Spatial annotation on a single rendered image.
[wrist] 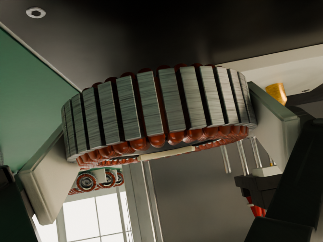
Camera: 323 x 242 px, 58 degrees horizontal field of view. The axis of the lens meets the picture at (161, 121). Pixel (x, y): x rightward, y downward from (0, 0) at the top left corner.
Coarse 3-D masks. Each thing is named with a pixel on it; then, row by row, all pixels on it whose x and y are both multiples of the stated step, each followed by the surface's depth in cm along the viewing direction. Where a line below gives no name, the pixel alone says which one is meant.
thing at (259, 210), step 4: (240, 188) 49; (244, 188) 48; (244, 192) 48; (248, 192) 48; (244, 196) 48; (248, 196) 48; (248, 200) 48; (248, 204) 48; (252, 204) 47; (252, 208) 47; (256, 208) 43; (260, 208) 43; (256, 212) 43; (260, 212) 43; (264, 212) 45; (256, 216) 47; (264, 216) 44
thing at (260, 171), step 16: (240, 144) 46; (256, 144) 46; (240, 160) 46; (256, 160) 46; (272, 160) 45; (240, 176) 46; (256, 176) 37; (272, 176) 36; (256, 192) 38; (272, 192) 36
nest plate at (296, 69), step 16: (304, 48) 26; (320, 48) 26; (224, 64) 26; (240, 64) 26; (256, 64) 26; (272, 64) 26; (288, 64) 26; (304, 64) 27; (320, 64) 28; (256, 80) 30; (272, 80) 31; (288, 80) 32; (304, 80) 33; (320, 80) 35
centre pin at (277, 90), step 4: (276, 84) 32; (280, 84) 32; (268, 88) 33; (272, 88) 32; (276, 88) 32; (280, 88) 32; (268, 92) 33; (272, 92) 32; (276, 92) 32; (280, 92) 32; (284, 92) 32; (272, 96) 32; (276, 96) 32; (280, 96) 32; (284, 96) 32; (280, 100) 32; (284, 100) 32; (284, 104) 32
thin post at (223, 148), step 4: (220, 148) 40; (224, 148) 39; (224, 152) 39; (224, 156) 39; (224, 160) 39; (228, 160) 39; (224, 164) 39; (228, 164) 39; (224, 168) 39; (228, 168) 39; (228, 172) 39
